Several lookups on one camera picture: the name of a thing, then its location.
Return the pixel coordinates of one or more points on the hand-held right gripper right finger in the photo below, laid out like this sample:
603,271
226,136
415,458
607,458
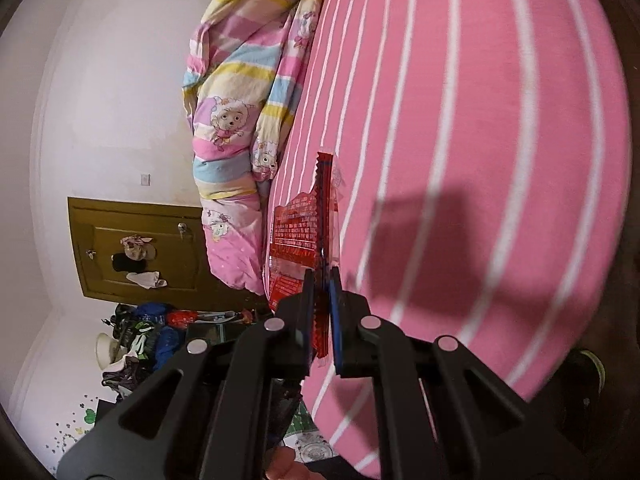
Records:
336,320

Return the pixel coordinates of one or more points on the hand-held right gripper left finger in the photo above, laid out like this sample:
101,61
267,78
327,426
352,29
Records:
292,330

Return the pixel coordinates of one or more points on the red snack wrapper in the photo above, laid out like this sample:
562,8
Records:
295,230

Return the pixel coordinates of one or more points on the black storage rack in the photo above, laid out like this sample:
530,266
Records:
225,330

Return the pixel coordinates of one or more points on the pink cartoon pillow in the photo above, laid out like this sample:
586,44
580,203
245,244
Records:
230,245

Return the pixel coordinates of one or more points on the red packet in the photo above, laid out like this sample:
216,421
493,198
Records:
181,318

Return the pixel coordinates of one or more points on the white printed cloth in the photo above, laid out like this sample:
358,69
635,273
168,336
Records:
315,447

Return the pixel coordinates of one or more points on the pile of clothes and bags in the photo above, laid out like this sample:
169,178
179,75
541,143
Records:
145,350

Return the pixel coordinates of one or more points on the white hanging cloth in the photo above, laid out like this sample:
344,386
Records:
145,280

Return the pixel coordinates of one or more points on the beige cap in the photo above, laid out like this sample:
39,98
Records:
137,247

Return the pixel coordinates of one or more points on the black cap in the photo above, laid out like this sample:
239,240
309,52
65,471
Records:
122,262

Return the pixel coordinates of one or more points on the white bowl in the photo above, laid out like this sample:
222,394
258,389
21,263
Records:
107,350

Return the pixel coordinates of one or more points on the brown wooden door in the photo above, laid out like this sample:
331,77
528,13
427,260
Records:
100,275

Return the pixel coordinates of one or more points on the pink striped bed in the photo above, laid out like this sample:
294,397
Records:
450,110

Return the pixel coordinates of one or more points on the black and green shoe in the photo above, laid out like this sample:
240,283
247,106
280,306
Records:
592,367

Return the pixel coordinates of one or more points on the striped cartoon quilt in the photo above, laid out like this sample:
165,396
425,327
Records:
235,60

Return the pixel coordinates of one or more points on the white light switch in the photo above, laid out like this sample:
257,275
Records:
145,180

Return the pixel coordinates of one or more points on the green clover wall stickers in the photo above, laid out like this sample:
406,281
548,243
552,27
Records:
87,417

